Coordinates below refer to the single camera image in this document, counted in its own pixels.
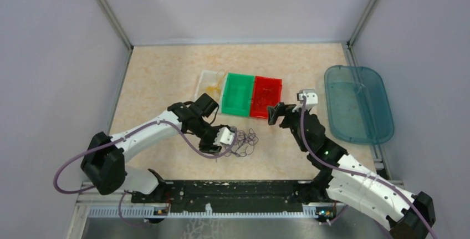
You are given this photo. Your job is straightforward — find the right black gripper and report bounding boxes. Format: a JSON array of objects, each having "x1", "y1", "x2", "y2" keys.
[{"x1": 267, "y1": 101, "x2": 311, "y2": 152}]

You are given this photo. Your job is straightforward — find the red wire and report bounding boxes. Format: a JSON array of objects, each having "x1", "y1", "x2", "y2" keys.
[{"x1": 256, "y1": 84, "x2": 278, "y2": 109}]

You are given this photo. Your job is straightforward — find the coloured wire pile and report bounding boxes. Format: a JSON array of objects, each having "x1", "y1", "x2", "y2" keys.
[{"x1": 229, "y1": 128, "x2": 259, "y2": 159}]

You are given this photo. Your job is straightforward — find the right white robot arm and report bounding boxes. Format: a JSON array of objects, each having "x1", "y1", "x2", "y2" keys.
[{"x1": 267, "y1": 103, "x2": 437, "y2": 238}]

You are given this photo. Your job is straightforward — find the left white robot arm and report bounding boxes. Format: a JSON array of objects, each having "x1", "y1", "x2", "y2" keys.
[{"x1": 80, "y1": 93, "x2": 236, "y2": 202}]

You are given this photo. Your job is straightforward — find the red plastic bin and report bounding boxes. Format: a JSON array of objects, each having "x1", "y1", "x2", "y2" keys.
[{"x1": 249, "y1": 76, "x2": 282, "y2": 119}]

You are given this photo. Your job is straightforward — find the green plastic bin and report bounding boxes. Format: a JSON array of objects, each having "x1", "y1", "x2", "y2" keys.
[{"x1": 221, "y1": 73, "x2": 255, "y2": 116}]

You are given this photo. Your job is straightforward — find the white plastic bin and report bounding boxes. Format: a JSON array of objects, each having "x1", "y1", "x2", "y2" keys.
[{"x1": 194, "y1": 70, "x2": 228, "y2": 113}]

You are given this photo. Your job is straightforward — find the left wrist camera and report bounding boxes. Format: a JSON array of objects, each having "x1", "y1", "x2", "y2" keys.
[{"x1": 214, "y1": 127, "x2": 235, "y2": 145}]

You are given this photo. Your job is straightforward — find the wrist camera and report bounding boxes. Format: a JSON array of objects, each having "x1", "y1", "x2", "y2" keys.
[
  {"x1": 214, "y1": 127, "x2": 235, "y2": 145},
  {"x1": 294, "y1": 89, "x2": 319, "y2": 111}
]

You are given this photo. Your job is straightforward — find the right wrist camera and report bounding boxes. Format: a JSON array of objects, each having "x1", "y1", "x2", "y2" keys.
[{"x1": 294, "y1": 89, "x2": 319, "y2": 111}]

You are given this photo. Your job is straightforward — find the yellow wires in bin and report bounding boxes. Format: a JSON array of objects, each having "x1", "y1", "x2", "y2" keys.
[{"x1": 203, "y1": 69, "x2": 228, "y2": 100}]

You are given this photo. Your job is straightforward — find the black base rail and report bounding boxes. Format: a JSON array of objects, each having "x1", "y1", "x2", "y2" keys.
[{"x1": 131, "y1": 180, "x2": 341, "y2": 219}]

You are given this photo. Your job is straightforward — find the white cable duct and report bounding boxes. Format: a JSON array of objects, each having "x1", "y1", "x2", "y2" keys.
[{"x1": 88, "y1": 205, "x2": 334, "y2": 219}]

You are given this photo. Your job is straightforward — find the aluminium frame post right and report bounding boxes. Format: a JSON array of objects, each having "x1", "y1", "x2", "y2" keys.
[{"x1": 348, "y1": 0, "x2": 379, "y2": 49}]

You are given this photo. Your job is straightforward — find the aluminium frame post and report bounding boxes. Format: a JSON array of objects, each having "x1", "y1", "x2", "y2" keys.
[
  {"x1": 348, "y1": 0, "x2": 379, "y2": 49},
  {"x1": 95, "y1": 0, "x2": 134, "y2": 52}
]

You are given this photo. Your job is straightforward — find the aluminium frame post left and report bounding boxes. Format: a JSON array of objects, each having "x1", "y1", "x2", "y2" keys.
[{"x1": 95, "y1": 0, "x2": 134, "y2": 52}]

